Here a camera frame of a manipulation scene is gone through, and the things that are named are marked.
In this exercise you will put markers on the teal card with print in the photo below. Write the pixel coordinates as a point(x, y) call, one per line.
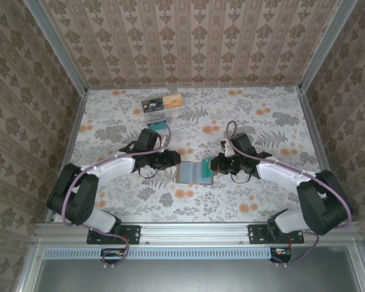
point(206, 170)

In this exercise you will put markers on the grey folding card holder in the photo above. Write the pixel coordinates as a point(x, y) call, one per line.
point(188, 173)

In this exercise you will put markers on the clear acrylic organizer box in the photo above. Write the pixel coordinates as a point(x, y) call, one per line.
point(176, 118)

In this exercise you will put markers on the orange card with print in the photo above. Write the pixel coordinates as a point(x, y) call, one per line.
point(173, 102)

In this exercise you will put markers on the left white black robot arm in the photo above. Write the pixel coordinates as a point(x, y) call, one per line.
point(76, 200)

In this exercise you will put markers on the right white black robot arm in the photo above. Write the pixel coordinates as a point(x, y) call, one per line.
point(319, 203)

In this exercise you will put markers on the teal card with black stripe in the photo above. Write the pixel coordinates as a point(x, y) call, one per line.
point(158, 127)

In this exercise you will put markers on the grey metal sheet panel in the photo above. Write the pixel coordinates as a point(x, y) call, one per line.
point(194, 276)

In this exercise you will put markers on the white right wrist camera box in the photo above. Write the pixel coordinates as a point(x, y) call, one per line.
point(228, 149)

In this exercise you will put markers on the aluminium mounting rail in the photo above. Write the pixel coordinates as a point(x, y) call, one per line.
point(194, 232)

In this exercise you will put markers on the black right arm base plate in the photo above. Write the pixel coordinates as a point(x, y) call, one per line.
point(257, 234)

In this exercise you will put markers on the aluminium table side rail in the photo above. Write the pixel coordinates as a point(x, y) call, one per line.
point(79, 112)
point(311, 121)

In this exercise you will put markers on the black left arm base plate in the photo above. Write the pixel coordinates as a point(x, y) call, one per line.
point(130, 234)

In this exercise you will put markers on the aluminium frame post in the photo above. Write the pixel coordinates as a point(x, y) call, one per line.
point(325, 45)
point(54, 45)

